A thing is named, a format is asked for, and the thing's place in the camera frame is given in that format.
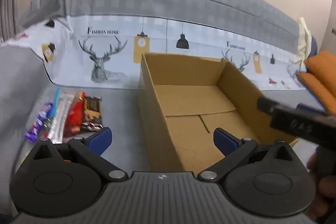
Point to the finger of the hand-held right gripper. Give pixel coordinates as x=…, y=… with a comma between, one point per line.
x=294, y=123

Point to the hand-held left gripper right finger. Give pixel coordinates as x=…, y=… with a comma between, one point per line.
x=223, y=139

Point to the cardboard box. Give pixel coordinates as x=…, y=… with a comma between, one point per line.
x=189, y=98

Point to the deer printed blanket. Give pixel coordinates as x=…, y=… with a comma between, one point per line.
x=157, y=16

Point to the blue snack packet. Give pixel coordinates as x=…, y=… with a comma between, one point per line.
x=57, y=95

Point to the orange cushion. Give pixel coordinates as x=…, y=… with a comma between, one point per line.
x=324, y=64
x=317, y=90

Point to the dark brown snack packet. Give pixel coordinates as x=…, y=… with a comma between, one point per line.
x=92, y=109

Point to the person's right hand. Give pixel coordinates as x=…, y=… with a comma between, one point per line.
x=325, y=195

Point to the silver white snack packet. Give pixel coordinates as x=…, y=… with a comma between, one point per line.
x=59, y=119

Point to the small dark candy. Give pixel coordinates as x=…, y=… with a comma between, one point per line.
x=90, y=126

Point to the cream cloth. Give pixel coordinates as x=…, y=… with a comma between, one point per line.
x=303, y=37

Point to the red snack packet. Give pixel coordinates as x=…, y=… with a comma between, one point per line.
x=74, y=115

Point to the purple snack packet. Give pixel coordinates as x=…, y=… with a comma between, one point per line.
x=39, y=121

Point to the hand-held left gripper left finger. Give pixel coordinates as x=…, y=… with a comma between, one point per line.
x=101, y=138

